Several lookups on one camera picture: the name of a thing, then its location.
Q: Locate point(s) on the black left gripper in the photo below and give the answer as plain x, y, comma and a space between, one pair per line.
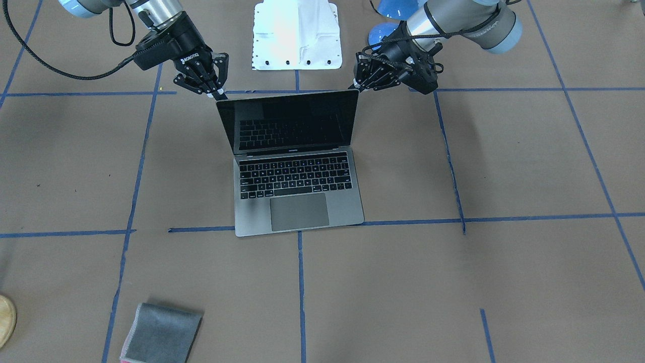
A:
396, 52

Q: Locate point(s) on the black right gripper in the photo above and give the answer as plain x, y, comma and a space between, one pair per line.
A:
182, 44

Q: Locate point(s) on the grey laptop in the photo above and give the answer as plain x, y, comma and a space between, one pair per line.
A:
293, 165

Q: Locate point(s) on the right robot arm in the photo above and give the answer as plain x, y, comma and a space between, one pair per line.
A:
155, 15

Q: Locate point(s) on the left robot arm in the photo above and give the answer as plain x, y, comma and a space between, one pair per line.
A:
489, 24

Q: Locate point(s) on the blue desk lamp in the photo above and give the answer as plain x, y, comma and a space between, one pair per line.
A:
394, 10

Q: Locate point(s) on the folded grey cloth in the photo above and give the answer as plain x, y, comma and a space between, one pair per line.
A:
160, 334

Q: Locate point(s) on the wooden mug tree stand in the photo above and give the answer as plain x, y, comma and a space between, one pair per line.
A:
9, 317

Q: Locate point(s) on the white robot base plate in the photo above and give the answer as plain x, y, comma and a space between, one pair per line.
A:
296, 35

